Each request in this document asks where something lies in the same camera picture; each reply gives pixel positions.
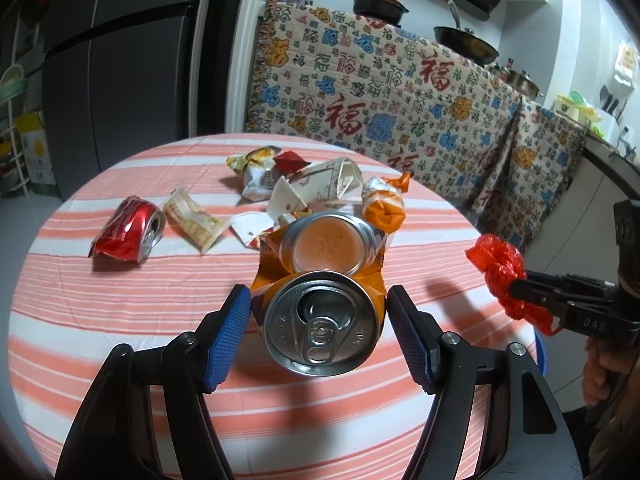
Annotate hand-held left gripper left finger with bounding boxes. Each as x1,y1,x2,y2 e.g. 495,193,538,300
54,284,252,480

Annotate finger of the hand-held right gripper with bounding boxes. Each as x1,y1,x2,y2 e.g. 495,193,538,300
509,280,576,315
523,270,619,295

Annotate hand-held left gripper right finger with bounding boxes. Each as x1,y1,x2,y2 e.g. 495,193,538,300
386,285,585,480

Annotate red plastic bag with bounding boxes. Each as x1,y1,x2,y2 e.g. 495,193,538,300
465,234,556,337

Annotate blue bin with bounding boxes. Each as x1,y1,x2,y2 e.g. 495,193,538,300
534,327,551,378

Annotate crushed orange drink can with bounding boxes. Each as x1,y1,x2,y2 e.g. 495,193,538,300
250,212,390,376

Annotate person's right hand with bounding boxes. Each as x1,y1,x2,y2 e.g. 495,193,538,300
582,332,640,411

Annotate striped pink white tablecloth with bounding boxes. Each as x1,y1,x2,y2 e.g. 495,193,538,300
7,132,543,480

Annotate torn white wrapper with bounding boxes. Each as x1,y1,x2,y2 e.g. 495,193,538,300
230,211,281,251

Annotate printed blanket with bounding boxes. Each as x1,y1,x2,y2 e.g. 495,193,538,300
245,0,523,256
470,97,588,256

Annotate tan clear snack wrapper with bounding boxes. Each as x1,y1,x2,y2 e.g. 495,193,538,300
162,188,232,254

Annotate orange snack bag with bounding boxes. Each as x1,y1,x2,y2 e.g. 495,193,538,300
361,171,413,235

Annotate crushed red drink can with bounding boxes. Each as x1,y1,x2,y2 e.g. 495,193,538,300
89,196,167,263

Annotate knife rack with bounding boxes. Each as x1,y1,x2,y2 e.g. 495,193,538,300
599,85,631,126

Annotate yellow white snack wrapper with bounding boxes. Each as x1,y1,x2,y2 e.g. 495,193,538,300
226,146,282,203

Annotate yellow green plastic containers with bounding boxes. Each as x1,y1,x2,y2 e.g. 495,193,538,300
552,91,601,123

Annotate red cloth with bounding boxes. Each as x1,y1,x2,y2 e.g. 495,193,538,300
274,150,311,176

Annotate steel cooking pot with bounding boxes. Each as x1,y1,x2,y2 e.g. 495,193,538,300
502,67,546,100

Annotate black frying pan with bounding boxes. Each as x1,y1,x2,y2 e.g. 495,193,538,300
432,0,501,66

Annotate yellow cardboard box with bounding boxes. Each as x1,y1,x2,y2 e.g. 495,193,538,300
19,112,55,186

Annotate dark grey refrigerator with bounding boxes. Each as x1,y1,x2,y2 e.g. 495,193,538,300
42,0,251,201

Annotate white storage rack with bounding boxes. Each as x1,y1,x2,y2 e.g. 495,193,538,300
0,60,53,196

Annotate black clay pot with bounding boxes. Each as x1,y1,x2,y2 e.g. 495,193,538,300
349,0,410,28

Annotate wall sticker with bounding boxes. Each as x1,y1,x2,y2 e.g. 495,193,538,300
615,42,640,86

